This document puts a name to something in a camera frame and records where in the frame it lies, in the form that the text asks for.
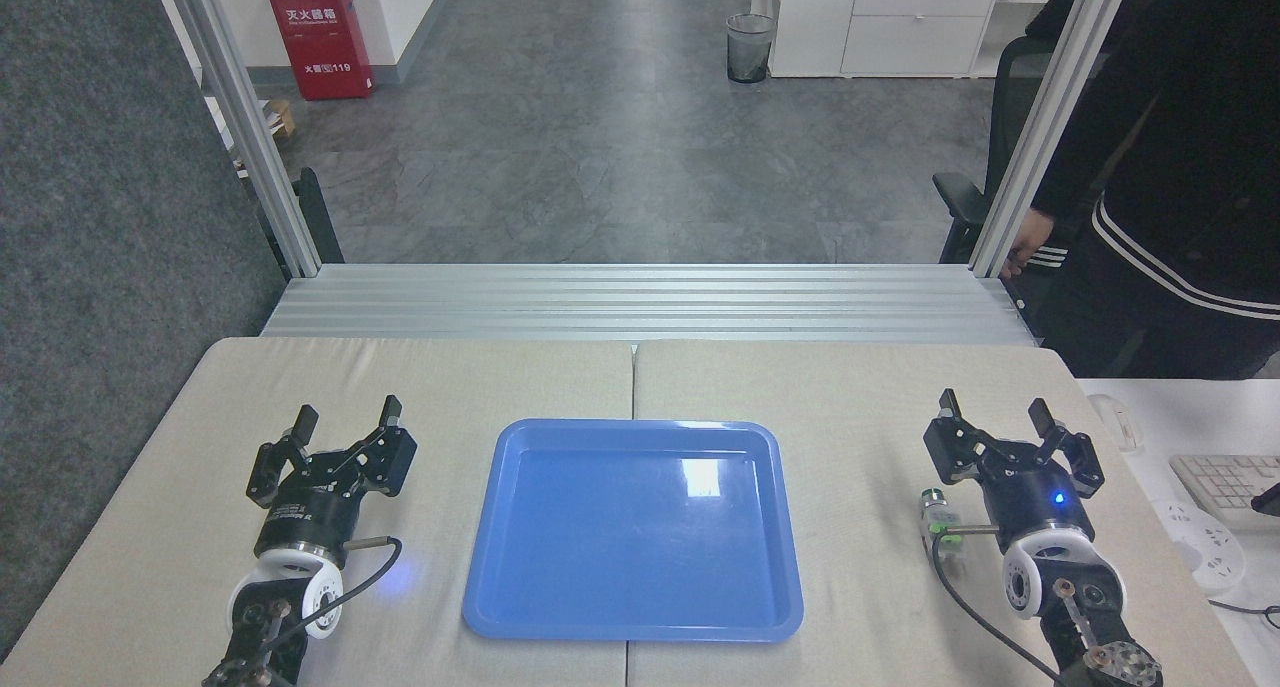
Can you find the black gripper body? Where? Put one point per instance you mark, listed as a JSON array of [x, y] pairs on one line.
[[1040, 502], [305, 515]]

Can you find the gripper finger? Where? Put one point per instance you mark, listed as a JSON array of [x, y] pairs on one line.
[[1070, 452], [275, 459], [960, 442], [385, 457]]

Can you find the switch part with green tab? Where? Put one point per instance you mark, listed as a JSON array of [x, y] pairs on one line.
[[938, 517]]

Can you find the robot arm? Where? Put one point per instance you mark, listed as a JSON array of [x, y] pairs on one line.
[[1060, 587], [290, 592]]

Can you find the blue plastic tray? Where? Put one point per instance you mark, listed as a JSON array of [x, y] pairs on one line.
[[632, 527]]

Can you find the person's hand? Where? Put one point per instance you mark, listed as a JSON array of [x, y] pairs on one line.
[[1028, 239]]

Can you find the white computer mouse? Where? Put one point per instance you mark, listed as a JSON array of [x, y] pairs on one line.
[[1115, 419]]

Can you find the beige table pad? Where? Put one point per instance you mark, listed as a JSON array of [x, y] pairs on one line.
[[870, 427], [190, 507]]

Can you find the white keyboard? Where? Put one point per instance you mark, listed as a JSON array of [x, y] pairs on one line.
[[1220, 482]]

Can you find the white power strip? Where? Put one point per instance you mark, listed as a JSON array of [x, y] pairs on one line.
[[1205, 547]]

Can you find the black device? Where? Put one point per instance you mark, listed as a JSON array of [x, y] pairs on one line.
[[1268, 499]]

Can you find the grey felt partition panel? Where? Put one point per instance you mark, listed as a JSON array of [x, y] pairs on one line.
[[110, 267]]

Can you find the ribbed aluminium platform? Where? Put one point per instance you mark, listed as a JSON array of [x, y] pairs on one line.
[[645, 302]]

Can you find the person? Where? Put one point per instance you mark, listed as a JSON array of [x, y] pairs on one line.
[[1190, 167]]

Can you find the black office chair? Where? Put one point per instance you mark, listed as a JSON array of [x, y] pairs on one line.
[[1010, 127]]

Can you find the cardboard box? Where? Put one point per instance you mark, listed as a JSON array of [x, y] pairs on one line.
[[278, 117]]

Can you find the red fire extinguisher box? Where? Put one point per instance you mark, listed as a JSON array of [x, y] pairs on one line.
[[320, 37]]

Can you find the white drawer cabinet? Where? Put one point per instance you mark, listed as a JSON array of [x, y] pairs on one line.
[[880, 17]]

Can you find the silver aluminium post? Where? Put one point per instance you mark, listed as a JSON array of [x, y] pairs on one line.
[[245, 117], [1050, 117]]

